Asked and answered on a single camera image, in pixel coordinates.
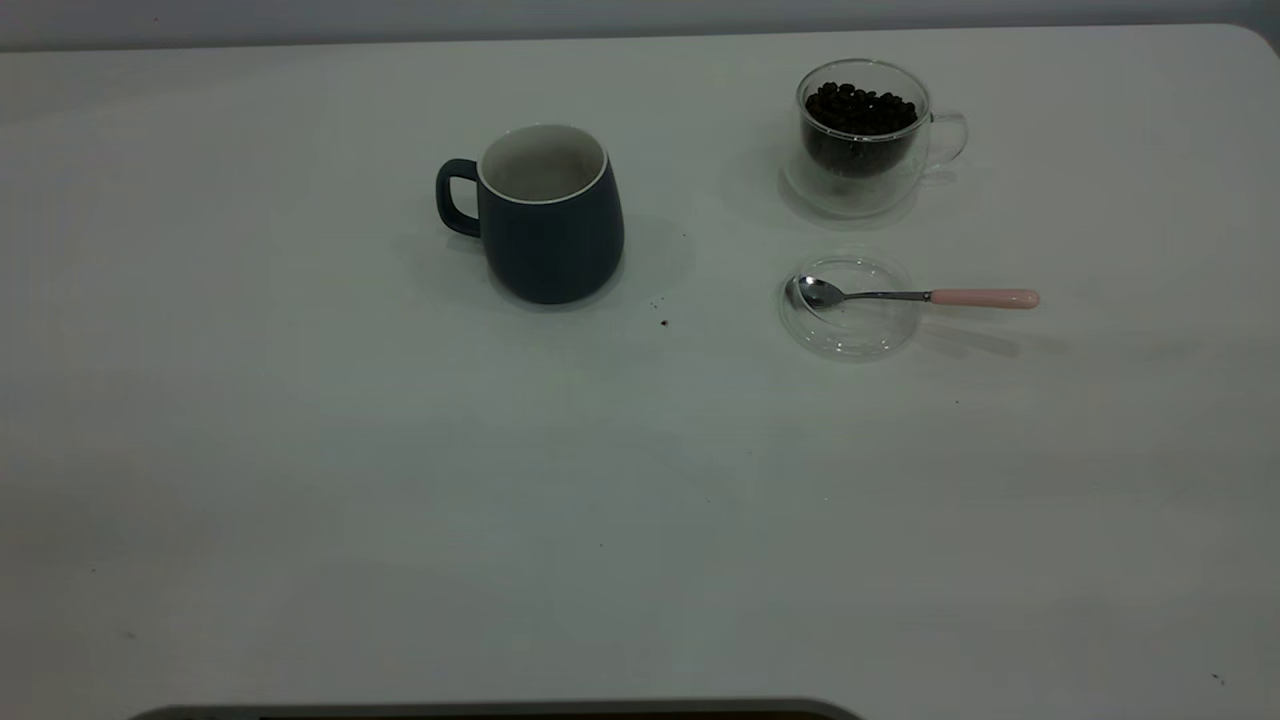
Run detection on dark coffee beans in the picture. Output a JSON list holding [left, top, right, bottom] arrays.
[[803, 82, 919, 179]]

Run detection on clear glass dish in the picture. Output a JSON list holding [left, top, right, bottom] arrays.
[[778, 250, 923, 361]]

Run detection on dark grey ceramic mug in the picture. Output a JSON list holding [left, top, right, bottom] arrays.
[[435, 123, 626, 306]]

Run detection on metal spoon with pink handle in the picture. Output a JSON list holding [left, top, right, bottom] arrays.
[[787, 275, 1041, 311]]

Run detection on clear glass cup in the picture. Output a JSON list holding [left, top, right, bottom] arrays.
[[783, 58, 970, 219]]

